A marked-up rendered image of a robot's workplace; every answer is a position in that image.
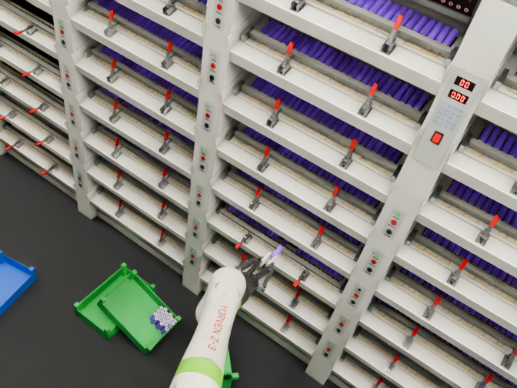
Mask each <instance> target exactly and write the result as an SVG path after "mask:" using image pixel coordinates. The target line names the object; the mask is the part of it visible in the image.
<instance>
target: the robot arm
mask: <svg viewBox="0 0 517 388"><path fill-rule="evenodd" d="M271 254H272V252H269V253H268V254H267V255H266V256H265V257H264V256H262V257H261V258H258V260H257V259H255V258H252V259H250V260H248V261H247V262H245V263H243V264H241V265H240V266H235V268H233V267H230V266H226V267H222V268H220V269H218V270H216V271H215V272H214V273H213V274H212V277H211V279H210V281H209V284H208V288H207V290H206V292H205V295H204V296H203V297H202V299H201V301H200V302H199V304H198V305H197V308H196V311H195V316H196V319H197V322H198V325H197V328H196V330H195V333H194V335H193V337H192V340H191V342H190V344H189V345H188V348H187V350H186V351H185V354H184V356H183V357H182V361H181V362H180V364H179V366H178V369H177V371H176V373H175V375H174V378H173V380H172V383H171V385H170V387H169V388H222V381H223V376H224V371H225V360H226V354H227V349H228V341H229V337H230V333H231V330H232V325H233V322H234V319H235V315H236V313H237V311H238V310H239V309H240V308H241V307H242V306H243V305H244V304H245V303H246V302H247V301H248V299H249V295H250V294H251V293H252V292H253V291H254V290H257V289H261V290H262V292H265V289H266V286H267V283H268V281H269V280H270V278H271V276H272V274H273V271H274V270H273V269H272V268H273V266H274V265H275V264H274V263H275V261H276V259H277V257H278V256H277V255H276V256H274V257H273V258H272V259H271V260H270V261H269V262H268V263H266V266H265V268H264V269H263V270H261V271H260V272H259V273H256V274H255V275H254V274H253V273H254V271H255V270H256V269H257V268H258V267H259V266H260V267H262V266H263V265H264V263H265V262H266V261H267V260H268V259H269V257H270V256H271ZM250 266H252V267H251V268H250V269H249V270H248V271H247V272H243V271H244V270H245V269H247V268H249V267H250ZM267 273H268V275H267V276H266V278H265V279H264V282H263V283H261V284H260V285H259V280H260V279H261V278H262V277H263V276H264V275H265V274H267Z"/></svg>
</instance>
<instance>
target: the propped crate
mask: <svg viewBox="0 0 517 388"><path fill-rule="evenodd" d="M136 273H137V271H136V270H135V269H134V270H132V271H131V273H130V274H129V275H127V276H126V277H125V278H124V279H123V280H122V281H121V282H120V283H119V284H118V285H116V286H115V287H114V288H113V289H111V290H110V291H109V292H108V293H107V294H106V295H104V296H103V297H102V298H101V299H100V300H99V301H98V302H97V305H98V306H99V307H100V309H101V310H102V311H103V312H104V313H105V314H106V315H107V316H108V317H109V318H110V319H111V320H112V321H113V322H114V323H115V325H116V326H117V327H118V328H119V329H120V330H121V331H122V332H123V333H124V334H125V335H126V336H127V337H128V338H129V339H130V340H131V341H132V342H133V343H134V344H135V345H136V346H137V347H138V348H139V349H140V350H141V351H142V352H143V353H144V354H146V353H148V352H149V351H150V350H151V349H152V348H153V347H154V346H155V345H156V344H157V343H158V342H159V341H160V339H161V338H162V337H163V336H164V335H165V334H166V333H167V332H168V331H169V330H170V329H171V328H170V329H169V330H168V331H167V332H166V333H165V334H163V335H162V334H161V330H160V329H156V328H155V327H156V325H155V324H154V323H153V324H151V319H149V317H150V316H151V315H152V314H153V313H154V312H155V311H156V310H157V309H158V308H159V307H160V306H163V309H164V308H165V307H166V308H167V311H166V312H168V313H172V317H173V319H176V321H177V322H178V321H179V320H180V319H181V317H180V316H176V315H175V314H174V313H173V312H172V311H171V310H170V309H169V308H168V307H167V306H166V305H165V304H164V303H163V302H162V301H161V300H160V299H159V297H158V296H157V295H156V294H155V293H154V292H153V291H152V290H151V289H150V288H149V287H148V286H147V285H146V284H145V283H144V282H143V280H142V279H141V278H140V277H139V276H138V275H137V274H136ZM177 322H176V323H177ZM176 323H175V324H176ZM175 324H174V325H175ZM174 325H173V326H174ZM173 326H172V327H173Z"/></svg>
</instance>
